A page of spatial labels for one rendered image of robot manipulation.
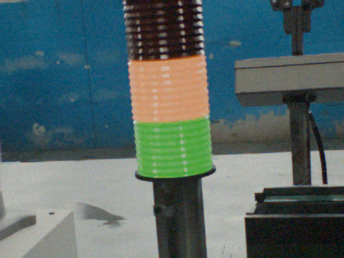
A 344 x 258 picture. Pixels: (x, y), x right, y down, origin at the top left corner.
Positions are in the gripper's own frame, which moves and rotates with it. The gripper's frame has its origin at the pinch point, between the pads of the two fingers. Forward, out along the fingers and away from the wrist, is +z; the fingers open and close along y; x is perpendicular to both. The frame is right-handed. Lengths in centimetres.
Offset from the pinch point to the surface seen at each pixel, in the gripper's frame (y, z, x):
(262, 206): -3.8, 26.9, -12.5
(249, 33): -69, -191, 489
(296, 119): -0.4, 12.8, 0.0
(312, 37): -18, -185, 493
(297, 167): -0.5, 19.1, 2.7
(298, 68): 0.2, 6.6, -3.5
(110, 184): -43, 13, 48
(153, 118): -7, 26, -52
